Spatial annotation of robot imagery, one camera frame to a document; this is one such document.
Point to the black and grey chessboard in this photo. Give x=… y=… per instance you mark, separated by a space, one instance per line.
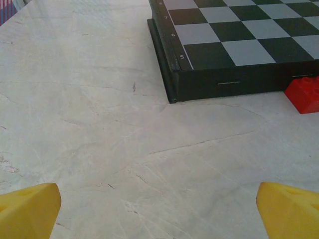
x=224 y=32

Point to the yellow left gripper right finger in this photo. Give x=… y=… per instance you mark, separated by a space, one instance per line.
x=291 y=216

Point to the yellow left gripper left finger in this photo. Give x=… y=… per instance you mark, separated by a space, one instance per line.
x=25 y=214

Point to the red toy brick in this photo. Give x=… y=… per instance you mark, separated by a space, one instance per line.
x=304 y=97

